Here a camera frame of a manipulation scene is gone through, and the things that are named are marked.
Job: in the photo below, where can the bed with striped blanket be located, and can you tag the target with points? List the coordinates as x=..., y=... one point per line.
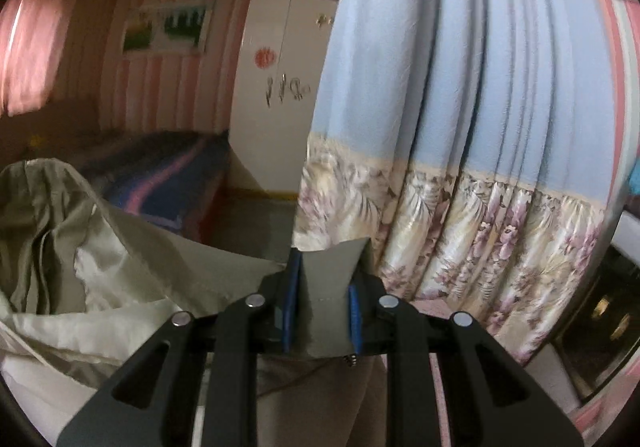
x=150, y=172

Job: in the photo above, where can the wide framed wall picture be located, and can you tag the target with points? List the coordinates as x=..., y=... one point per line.
x=167, y=27

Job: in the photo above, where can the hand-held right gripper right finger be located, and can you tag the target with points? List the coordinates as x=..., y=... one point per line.
x=355, y=317

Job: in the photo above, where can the white wardrobe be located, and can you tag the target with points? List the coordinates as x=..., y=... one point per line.
x=280, y=137

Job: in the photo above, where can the pink window curtain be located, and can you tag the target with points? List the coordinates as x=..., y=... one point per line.
x=30, y=42

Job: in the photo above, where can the grey and white jacket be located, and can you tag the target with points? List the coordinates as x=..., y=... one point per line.
x=100, y=247

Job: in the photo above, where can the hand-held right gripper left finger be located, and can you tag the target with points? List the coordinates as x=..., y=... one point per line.
x=287, y=307

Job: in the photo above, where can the blue floral curtain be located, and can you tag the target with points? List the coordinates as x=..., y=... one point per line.
x=450, y=77

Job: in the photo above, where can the small yellow item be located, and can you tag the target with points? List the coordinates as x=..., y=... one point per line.
x=37, y=141

